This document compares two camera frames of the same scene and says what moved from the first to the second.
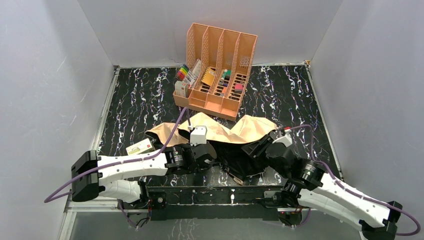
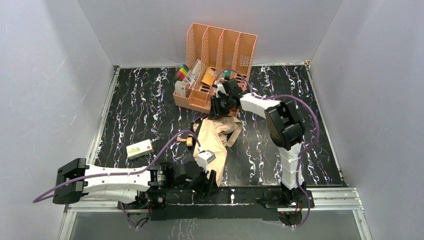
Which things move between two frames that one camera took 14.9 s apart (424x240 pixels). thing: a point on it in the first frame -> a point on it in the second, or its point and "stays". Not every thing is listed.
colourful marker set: x=182 y=73 stays
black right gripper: x=257 y=147 -> x=218 y=106
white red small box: x=180 y=88 stays
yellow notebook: x=208 y=76 stays
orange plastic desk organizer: x=221 y=59 stays
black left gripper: x=209 y=153 -> x=205 y=180
